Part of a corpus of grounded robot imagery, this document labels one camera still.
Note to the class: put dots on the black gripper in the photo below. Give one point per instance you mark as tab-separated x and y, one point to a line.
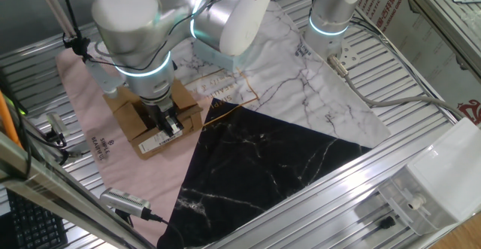
159	111

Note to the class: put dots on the brown cardboard box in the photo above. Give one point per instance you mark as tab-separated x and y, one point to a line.
129	121

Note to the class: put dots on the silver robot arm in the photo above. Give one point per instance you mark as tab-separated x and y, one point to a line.
139	27

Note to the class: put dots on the light blue gift box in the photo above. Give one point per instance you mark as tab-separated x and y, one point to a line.
212	59

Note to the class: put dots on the marble pattern tablecloth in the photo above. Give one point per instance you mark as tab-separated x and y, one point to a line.
285	91

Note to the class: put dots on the black pole clamp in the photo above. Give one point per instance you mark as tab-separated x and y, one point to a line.
67	40

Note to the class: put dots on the silver metal pole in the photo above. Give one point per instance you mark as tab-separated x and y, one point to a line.
56	10

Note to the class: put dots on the orange pole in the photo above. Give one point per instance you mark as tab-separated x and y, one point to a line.
5	117

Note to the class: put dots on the black keyboard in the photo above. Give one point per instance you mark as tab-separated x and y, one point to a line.
34	226

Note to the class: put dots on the black table plug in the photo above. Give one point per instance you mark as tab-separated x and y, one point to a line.
387	222

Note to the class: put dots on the printed cardboard panel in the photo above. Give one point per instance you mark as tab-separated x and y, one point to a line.
424	46

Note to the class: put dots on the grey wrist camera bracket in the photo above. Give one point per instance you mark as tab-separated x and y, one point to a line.
103	76

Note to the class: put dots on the silver depth camera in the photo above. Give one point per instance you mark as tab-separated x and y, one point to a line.
124	202

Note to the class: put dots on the small silver camera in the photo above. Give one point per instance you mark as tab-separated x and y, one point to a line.
57	123

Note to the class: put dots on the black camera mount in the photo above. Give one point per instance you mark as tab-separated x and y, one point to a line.
56	138

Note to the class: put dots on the white plastic enclosure box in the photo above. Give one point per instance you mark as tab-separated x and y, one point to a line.
443	177

